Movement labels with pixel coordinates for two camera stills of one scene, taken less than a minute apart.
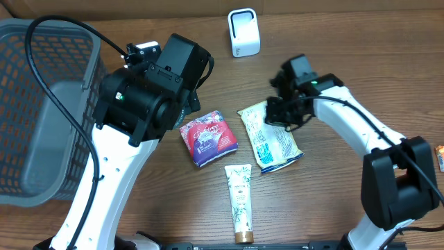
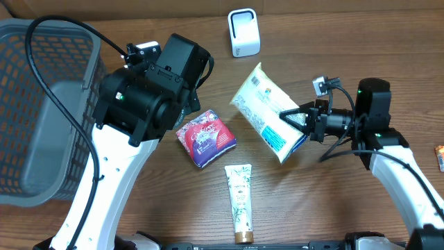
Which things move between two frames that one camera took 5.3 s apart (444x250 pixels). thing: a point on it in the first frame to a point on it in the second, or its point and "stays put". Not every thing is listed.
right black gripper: (272, 117) to (312, 128)
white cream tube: (238, 179) stays put
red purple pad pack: (208, 137) stays put
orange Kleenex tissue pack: (439, 152) stays put
